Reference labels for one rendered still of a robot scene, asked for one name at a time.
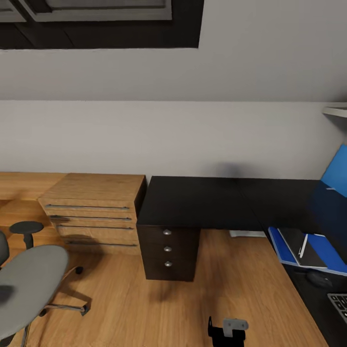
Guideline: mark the swivel chair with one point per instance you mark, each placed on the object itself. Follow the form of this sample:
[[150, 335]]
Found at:
[[28, 282]]

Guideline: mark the mouse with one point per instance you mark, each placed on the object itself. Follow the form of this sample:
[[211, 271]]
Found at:
[[319, 279]]

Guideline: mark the room divider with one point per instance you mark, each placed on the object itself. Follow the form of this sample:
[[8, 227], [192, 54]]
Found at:
[[335, 175]]

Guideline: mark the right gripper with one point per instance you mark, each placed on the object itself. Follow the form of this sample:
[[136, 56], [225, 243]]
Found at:
[[219, 340]]

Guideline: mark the notebook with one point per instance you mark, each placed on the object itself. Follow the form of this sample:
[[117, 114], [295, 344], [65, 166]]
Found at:
[[294, 239]]

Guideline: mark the folder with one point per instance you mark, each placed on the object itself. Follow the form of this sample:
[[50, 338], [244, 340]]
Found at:
[[320, 244]]

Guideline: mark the pen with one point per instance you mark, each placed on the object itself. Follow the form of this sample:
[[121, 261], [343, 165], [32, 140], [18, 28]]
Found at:
[[303, 247]]

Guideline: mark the keyboard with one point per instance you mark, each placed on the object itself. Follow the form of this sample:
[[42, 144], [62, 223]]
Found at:
[[340, 303]]

